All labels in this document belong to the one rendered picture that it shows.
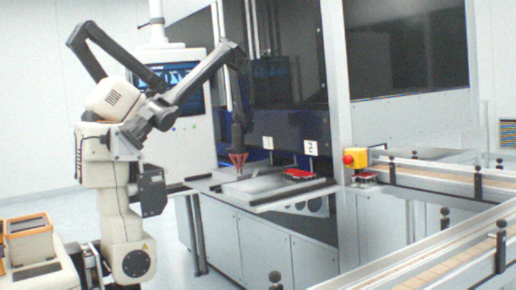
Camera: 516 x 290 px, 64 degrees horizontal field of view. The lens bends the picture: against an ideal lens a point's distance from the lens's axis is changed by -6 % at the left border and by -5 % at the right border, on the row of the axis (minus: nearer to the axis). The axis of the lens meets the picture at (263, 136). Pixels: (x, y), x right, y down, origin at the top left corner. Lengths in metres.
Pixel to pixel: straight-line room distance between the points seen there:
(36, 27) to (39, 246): 5.60
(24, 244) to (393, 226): 1.46
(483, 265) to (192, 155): 1.84
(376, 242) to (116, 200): 1.08
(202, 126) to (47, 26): 4.77
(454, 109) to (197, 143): 1.38
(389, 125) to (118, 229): 1.17
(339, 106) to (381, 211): 0.51
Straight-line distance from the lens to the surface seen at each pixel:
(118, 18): 7.15
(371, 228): 1.90
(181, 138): 2.45
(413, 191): 1.65
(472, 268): 0.91
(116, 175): 1.56
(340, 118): 1.70
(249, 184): 1.85
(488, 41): 6.57
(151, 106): 1.43
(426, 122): 2.10
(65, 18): 7.01
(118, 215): 1.59
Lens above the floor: 1.30
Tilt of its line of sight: 7 degrees down
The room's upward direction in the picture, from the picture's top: 5 degrees counter-clockwise
